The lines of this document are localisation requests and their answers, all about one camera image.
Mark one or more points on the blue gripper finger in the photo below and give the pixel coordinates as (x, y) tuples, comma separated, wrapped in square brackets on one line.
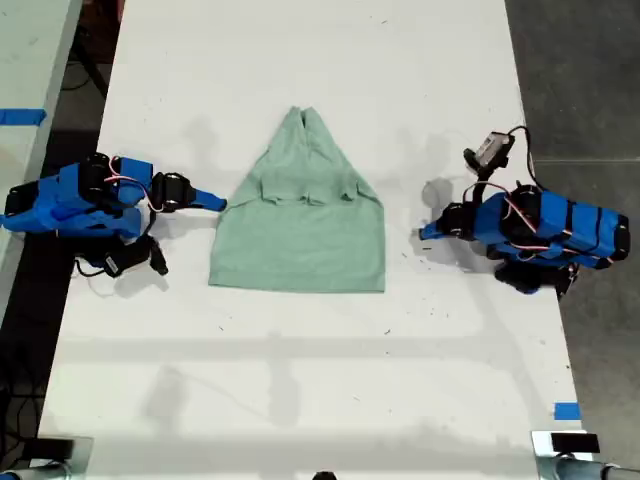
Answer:
[(210, 197), (207, 205), (437, 236), (437, 225)]

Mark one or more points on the long blue tape strip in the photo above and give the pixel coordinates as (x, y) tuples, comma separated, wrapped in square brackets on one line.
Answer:
[(22, 116)]

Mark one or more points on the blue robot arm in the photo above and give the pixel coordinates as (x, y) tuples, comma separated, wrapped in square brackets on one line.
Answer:
[(65, 205), (575, 225)]

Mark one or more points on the pale green T-shirt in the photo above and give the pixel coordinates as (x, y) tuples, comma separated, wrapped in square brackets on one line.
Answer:
[(300, 240)]

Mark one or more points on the white side table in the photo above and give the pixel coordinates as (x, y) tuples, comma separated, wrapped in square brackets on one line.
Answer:
[(30, 60)]

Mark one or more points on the black camera stalk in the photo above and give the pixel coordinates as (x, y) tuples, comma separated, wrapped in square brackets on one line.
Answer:
[(484, 182), (145, 242)]

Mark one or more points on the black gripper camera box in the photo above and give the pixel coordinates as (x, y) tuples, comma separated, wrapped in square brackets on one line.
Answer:
[(492, 150), (132, 261)]

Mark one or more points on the silver metal bracket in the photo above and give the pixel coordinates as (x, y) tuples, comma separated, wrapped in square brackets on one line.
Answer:
[(540, 442), (82, 452)]

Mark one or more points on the short blue tape strip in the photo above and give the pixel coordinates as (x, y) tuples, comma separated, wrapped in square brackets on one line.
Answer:
[(567, 411)]

